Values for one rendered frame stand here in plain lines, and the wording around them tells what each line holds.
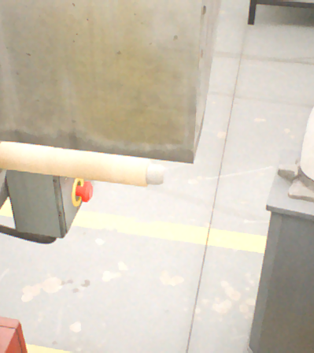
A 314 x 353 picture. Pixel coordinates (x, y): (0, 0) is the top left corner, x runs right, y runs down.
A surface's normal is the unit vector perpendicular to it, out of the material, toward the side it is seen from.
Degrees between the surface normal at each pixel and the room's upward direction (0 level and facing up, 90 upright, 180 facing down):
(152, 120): 90
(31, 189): 90
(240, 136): 0
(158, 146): 90
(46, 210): 90
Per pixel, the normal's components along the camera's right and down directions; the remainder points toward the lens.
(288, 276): -0.33, 0.58
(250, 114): 0.00, -0.79
